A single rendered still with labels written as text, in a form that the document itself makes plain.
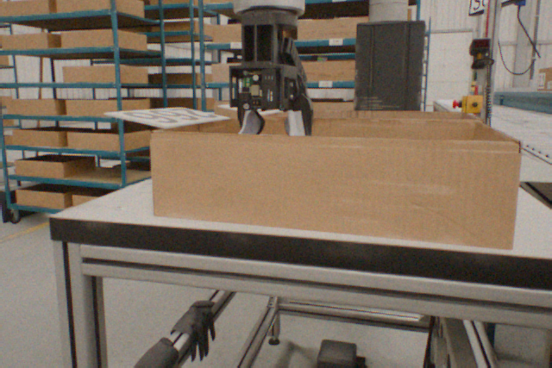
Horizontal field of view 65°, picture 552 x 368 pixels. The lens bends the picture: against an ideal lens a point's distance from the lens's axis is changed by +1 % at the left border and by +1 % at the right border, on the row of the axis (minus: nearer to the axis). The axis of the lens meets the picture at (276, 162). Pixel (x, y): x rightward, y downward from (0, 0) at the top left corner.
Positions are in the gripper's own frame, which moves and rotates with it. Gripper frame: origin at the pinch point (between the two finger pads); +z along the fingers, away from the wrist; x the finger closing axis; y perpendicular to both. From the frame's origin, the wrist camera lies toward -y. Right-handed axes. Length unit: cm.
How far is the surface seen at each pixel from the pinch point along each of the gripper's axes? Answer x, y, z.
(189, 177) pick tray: -5.2, 14.5, -1.1
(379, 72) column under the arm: 7, -65, -16
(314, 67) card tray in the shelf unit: -34, -160, -23
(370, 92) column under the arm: 5, -66, -10
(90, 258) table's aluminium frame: -17.4, 16.9, 9.1
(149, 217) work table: -10.2, 15.2, 3.9
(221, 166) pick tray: -1.3, 14.4, -2.5
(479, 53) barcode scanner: 38, -131, -25
